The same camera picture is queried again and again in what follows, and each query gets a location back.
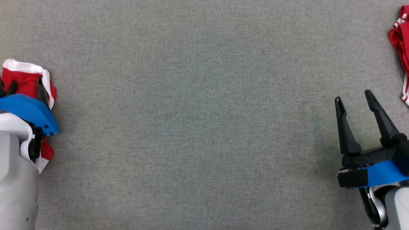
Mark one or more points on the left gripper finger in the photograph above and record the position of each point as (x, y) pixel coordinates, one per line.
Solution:
(3, 92)
(41, 94)

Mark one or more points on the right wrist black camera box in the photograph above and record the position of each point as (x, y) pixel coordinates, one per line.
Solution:
(403, 156)

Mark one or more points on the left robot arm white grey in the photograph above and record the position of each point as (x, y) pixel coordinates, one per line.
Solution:
(16, 179)

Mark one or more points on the red shorts white stripe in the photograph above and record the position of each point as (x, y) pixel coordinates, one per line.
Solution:
(24, 80)

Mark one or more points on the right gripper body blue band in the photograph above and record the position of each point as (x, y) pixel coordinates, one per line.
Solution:
(380, 171)

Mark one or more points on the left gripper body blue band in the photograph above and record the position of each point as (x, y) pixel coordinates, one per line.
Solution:
(28, 110)

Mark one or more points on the red white jersey shirt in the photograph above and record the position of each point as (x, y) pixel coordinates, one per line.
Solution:
(403, 41)

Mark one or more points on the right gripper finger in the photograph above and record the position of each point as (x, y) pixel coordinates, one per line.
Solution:
(348, 134)
(385, 124)

